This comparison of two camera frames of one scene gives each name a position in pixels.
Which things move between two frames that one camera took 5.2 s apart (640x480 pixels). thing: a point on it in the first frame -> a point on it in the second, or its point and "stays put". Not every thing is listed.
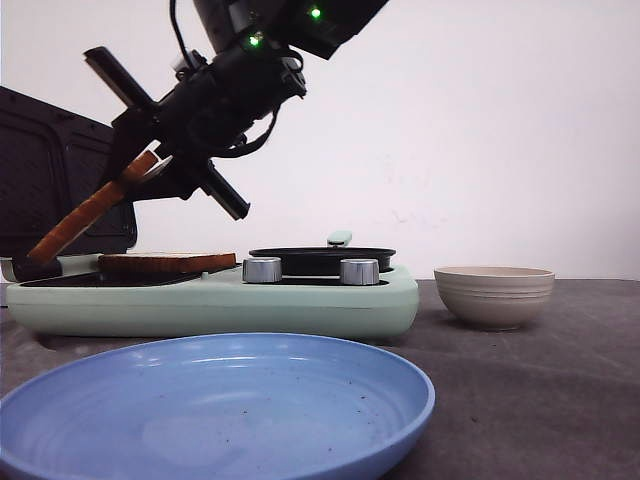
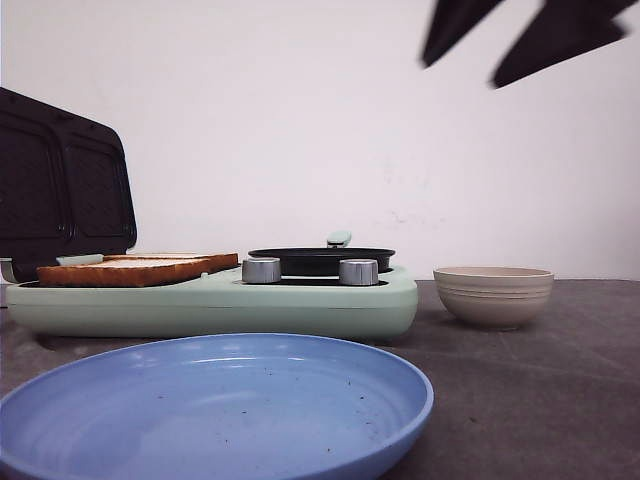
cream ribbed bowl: (493, 297) stays put
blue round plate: (215, 407) stays put
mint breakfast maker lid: (52, 161) stays put
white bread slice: (41, 253) -> (163, 273)
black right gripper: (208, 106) -> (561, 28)
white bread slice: (150, 262) stays put
